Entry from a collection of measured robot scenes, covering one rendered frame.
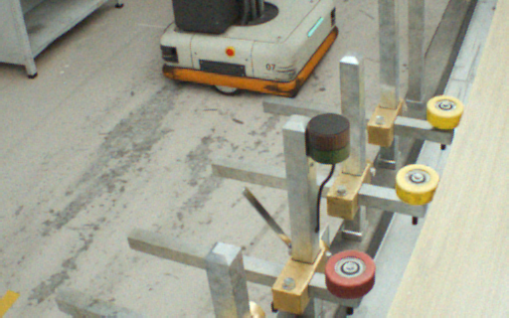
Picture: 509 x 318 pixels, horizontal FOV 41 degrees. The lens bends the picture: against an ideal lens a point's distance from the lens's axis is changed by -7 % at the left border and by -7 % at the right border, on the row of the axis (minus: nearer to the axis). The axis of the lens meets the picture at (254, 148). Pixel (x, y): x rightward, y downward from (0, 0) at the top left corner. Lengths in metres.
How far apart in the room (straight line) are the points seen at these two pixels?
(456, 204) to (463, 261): 0.14
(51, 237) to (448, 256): 1.86
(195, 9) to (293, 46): 0.46
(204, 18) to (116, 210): 0.96
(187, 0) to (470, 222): 2.21
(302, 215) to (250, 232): 1.45
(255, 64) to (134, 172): 0.70
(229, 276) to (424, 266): 0.37
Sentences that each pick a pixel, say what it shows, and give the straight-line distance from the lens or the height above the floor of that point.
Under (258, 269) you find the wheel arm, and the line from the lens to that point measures 1.21.
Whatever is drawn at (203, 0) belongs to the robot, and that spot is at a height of 0.46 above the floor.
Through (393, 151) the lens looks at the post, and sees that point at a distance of 1.64.
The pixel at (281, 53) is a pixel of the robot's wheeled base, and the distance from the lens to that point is 3.08.
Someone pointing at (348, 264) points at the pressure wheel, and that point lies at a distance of 1.13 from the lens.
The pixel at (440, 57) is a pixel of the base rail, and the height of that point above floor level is 0.70.
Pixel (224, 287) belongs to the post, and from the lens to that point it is 0.91.
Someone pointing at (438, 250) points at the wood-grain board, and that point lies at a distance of 1.18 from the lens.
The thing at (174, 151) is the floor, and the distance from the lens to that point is 3.02.
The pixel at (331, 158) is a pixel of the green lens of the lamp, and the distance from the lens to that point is 1.03.
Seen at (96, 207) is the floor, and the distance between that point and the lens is 2.82.
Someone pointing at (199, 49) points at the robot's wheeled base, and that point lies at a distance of 3.25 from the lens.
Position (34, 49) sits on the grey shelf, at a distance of 3.88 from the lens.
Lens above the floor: 1.71
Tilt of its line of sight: 35 degrees down
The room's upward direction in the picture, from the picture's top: 7 degrees counter-clockwise
